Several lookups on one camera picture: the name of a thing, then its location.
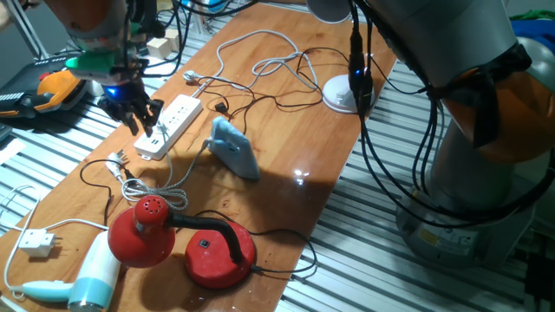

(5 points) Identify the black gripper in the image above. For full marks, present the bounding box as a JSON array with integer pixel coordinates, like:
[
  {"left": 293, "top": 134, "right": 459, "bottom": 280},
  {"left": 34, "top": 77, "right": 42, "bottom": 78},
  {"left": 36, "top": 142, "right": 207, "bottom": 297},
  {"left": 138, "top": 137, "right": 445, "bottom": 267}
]
[{"left": 97, "top": 81, "right": 165, "bottom": 139}]

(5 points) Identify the braided cord with white plug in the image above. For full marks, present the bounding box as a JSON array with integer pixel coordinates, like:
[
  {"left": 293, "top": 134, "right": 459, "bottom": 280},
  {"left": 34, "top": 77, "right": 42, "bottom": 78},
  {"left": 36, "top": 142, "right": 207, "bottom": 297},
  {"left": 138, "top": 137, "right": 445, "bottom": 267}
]
[{"left": 106, "top": 137, "right": 216, "bottom": 212}]

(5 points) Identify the white hair dryer cord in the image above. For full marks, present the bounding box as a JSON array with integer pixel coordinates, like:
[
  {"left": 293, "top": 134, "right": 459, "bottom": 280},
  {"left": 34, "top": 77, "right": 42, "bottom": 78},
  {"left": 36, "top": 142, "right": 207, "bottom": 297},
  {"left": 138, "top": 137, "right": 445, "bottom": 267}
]
[{"left": 0, "top": 120, "right": 174, "bottom": 302}]

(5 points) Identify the black lamp cord with plug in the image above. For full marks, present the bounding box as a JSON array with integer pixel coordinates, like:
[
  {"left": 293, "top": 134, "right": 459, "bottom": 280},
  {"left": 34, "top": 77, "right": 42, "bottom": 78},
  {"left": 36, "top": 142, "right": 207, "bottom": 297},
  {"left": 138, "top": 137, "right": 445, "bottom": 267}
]
[{"left": 77, "top": 159, "right": 318, "bottom": 275}]

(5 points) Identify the white power strip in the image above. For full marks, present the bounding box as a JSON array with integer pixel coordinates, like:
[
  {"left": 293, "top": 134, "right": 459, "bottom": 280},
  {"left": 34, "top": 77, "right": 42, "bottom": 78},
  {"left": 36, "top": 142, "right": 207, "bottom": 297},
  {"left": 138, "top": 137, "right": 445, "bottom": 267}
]
[{"left": 134, "top": 94, "right": 204, "bottom": 161}]

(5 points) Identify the white square plug adapter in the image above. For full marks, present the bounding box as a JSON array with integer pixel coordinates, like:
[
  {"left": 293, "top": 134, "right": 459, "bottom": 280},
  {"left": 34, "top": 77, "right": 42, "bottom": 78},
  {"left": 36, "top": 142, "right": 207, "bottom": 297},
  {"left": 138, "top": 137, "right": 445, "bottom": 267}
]
[{"left": 17, "top": 228, "right": 57, "bottom": 259}]

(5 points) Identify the small wooden cube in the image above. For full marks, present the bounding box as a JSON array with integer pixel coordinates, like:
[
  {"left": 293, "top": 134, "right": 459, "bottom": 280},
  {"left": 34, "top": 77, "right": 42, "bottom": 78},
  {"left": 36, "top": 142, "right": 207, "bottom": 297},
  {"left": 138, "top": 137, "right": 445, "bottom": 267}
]
[
  {"left": 146, "top": 36, "right": 171, "bottom": 61},
  {"left": 163, "top": 28, "right": 181, "bottom": 52}
]

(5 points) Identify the black orange teach pendant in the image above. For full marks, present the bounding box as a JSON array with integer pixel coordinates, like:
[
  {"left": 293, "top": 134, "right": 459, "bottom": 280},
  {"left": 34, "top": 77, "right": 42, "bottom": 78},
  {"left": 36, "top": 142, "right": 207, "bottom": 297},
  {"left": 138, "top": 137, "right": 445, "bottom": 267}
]
[{"left": 0, "top": 55, "right": 88, "bottom": 120}]

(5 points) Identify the light blue travel iron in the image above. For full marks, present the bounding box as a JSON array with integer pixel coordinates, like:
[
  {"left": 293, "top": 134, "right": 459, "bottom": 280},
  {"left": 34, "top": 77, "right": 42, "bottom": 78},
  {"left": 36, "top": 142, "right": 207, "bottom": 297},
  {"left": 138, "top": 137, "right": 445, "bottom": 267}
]
[{"left": 206, "top": 115, "right": 262, "bottom": 182}]

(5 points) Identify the red desk lamp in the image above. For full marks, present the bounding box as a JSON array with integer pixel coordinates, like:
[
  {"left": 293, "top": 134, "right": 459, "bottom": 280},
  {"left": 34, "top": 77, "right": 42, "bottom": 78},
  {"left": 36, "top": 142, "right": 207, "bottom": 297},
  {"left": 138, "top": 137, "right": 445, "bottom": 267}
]
[{"left": 107, "top": 194, "right": 257, "bottom": 290}]

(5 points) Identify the grey metal stand leg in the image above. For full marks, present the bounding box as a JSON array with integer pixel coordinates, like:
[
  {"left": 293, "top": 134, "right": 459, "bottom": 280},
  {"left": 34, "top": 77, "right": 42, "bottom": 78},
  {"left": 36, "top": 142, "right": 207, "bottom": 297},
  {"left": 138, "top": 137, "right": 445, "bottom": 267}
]
[{"left": 4, "top": 0, "right": 49, "bottom": 61}]

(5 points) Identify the orange wooden board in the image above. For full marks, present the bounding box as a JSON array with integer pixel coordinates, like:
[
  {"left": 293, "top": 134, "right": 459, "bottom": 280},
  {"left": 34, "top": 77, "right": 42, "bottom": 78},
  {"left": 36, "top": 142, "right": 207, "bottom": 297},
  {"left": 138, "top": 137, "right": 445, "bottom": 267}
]
[{"left": 0, "top": 2, "right": 398, "bottom": 312}]

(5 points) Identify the white blue hair dryer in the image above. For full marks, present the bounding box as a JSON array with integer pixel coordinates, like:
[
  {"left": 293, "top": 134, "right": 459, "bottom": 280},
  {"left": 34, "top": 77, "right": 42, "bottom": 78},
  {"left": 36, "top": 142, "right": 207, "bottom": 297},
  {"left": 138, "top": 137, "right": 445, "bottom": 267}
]
[{"left": 9, "top": 231, "right": 122, "bottom": 312}]

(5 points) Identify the white cylindrical device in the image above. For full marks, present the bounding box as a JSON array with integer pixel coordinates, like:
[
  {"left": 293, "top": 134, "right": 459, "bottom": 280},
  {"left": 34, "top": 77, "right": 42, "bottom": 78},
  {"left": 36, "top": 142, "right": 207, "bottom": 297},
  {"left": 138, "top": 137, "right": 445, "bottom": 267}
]
[{"left": 305, "top": 0, "right": 353, "bottom": 24}]

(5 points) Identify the blue plastic bag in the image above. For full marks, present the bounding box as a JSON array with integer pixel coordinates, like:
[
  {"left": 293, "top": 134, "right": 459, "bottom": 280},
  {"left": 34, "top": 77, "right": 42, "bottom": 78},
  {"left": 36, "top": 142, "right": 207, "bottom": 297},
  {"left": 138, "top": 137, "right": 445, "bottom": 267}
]
[{"left": 509, "top": 16, "right": 555, "bottom": 49}]

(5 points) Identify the white power strip cord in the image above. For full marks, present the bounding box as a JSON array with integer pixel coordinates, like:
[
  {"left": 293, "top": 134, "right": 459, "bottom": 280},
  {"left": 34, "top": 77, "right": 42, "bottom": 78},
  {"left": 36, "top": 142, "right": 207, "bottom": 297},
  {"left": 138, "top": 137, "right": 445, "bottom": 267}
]
[{"left": 181, "top": 29, "right": 320, "bottom": 99}]

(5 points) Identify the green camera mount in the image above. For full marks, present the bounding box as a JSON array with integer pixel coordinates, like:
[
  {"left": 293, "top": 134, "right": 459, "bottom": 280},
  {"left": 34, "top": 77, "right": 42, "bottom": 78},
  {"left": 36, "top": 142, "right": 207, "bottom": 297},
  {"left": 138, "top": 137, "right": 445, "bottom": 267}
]
[{"left": 64, "top": 50, "right": 117, "bottom": 81}]

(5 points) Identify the thin black cord with switch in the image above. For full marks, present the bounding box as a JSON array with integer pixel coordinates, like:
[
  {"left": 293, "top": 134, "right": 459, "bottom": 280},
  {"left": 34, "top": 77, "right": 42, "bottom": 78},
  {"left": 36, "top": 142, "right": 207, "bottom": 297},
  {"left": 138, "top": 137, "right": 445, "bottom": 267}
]
[{"left": 193, "top": 46, "right": 361, "bottom": 135}]

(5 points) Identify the light wooden post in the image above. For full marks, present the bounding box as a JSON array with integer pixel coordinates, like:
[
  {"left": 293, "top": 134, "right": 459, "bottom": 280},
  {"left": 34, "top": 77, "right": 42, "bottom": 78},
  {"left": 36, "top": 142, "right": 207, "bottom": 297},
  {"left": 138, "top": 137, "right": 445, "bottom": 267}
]
[{"left": 190, "top": 0, "right": 207, "bottom": 35}]

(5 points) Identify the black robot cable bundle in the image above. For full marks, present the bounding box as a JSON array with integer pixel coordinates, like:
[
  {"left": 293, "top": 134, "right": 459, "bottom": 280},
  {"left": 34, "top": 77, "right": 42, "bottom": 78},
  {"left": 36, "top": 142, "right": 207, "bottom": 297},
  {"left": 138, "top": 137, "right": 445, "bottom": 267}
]
[{"left": 125, "top": 0, "right": 555, "bottom": 231}]

